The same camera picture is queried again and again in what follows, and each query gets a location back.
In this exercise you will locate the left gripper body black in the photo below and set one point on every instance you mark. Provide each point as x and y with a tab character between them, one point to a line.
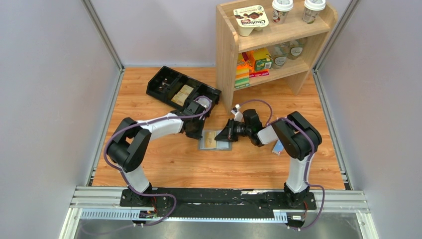
192	131

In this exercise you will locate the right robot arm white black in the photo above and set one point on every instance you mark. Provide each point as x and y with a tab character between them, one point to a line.
297	136

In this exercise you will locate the red flat packet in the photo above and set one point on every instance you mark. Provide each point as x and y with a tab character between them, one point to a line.
258	73

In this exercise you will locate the right paper coffee cup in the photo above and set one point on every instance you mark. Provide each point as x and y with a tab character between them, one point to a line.
312	8

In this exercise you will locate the tan cards in tray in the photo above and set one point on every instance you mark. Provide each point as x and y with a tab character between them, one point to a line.
180	97

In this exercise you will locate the left paper coffee cup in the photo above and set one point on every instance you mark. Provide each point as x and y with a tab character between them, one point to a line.
281	8

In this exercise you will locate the aluminium frame rail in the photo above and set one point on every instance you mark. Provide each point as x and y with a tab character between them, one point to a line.
103	203

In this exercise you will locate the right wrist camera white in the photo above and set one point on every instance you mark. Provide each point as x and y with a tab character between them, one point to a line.
237	114

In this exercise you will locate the glass jar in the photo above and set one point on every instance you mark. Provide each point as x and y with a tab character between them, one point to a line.
279	55
296	47

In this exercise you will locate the Chobani yogurt pack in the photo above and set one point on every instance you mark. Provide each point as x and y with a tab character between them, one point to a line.
250	18

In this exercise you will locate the blue card on table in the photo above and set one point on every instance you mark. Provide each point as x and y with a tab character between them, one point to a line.
278	148

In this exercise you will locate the green yellow box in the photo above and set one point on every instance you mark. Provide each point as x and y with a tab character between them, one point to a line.
260	59

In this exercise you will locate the grey card in tray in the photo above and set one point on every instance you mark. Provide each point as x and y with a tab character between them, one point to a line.
204	101

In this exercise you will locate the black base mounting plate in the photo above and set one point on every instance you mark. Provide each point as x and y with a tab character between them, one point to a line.
216	203

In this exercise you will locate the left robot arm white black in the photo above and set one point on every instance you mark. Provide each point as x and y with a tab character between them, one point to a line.
126	148

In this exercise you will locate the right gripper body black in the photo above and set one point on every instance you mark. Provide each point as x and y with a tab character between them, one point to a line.
234	131

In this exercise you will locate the paper coffee cup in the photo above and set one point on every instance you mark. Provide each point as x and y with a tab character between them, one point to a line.
281	8
312	8

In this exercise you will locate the right glass jar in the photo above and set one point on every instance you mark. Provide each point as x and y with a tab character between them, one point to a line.
296	47

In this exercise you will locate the colourful sticky note stack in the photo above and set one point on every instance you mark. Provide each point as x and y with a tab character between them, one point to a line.
242	76

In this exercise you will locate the left glass jar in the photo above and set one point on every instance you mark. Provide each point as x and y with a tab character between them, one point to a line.
279	55

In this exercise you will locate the black organizer tray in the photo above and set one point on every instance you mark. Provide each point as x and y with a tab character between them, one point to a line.
167	82

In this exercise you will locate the orange snack bag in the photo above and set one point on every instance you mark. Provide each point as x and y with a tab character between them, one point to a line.
243	62

